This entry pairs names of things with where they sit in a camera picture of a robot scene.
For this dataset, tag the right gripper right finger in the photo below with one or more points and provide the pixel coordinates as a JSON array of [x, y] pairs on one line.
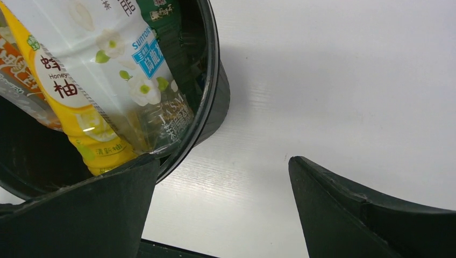
[[342, 218]]

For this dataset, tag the dark green jasmine tea bottle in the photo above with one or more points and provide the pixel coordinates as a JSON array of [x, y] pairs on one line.
[[114, 50]]

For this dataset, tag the black plastic waste bin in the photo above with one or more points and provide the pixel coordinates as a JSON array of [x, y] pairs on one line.
[[36, 160]]

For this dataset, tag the yellow honey pomelo drink bottle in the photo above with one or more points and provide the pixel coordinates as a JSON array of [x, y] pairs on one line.
[[100, 147]]

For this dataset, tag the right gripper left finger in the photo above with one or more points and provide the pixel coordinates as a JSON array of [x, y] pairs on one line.
[[103, 216]]

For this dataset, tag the orange drink bottle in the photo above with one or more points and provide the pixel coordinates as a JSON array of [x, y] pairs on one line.
[[19, 86]]

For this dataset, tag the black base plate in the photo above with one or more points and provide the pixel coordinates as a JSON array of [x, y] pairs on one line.
[[150, 249]]

